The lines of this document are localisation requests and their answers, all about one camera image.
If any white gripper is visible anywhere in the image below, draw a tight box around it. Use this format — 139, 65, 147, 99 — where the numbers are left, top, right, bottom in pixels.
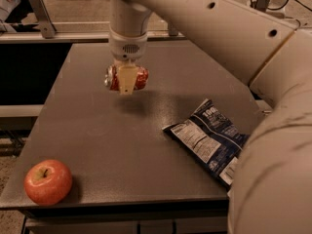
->
109, 30, 147, 95

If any crushed red coke can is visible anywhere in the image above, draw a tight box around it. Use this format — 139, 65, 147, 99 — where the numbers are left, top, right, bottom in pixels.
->
104, 65, 149, 91

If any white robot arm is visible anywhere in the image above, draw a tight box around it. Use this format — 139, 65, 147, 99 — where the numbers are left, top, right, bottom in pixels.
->
127, 0, 312, 234

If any red apple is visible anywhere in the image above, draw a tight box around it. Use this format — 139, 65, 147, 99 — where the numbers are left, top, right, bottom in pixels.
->
23, 160, 72, 206

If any blue chip bag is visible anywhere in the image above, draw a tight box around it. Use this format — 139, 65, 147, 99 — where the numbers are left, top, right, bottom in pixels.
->
163, 98, 249, 190

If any left metal bracket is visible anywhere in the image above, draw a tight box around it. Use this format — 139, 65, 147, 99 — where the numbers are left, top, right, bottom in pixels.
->
28, 0, 56, 39

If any metal bracket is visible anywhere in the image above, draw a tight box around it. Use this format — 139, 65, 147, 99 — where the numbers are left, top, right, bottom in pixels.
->
28, 0, 56, 39
253, 0, 270, 12

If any metal rail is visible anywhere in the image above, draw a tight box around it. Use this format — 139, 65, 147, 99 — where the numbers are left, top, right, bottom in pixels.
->
0, 31, 185, 44

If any grey table frame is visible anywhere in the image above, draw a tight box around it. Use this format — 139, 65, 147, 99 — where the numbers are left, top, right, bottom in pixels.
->
21, 200, 228, 234

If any right metal bracket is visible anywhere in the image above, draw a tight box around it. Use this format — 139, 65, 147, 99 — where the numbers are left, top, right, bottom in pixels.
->
253, 0, 270, 12

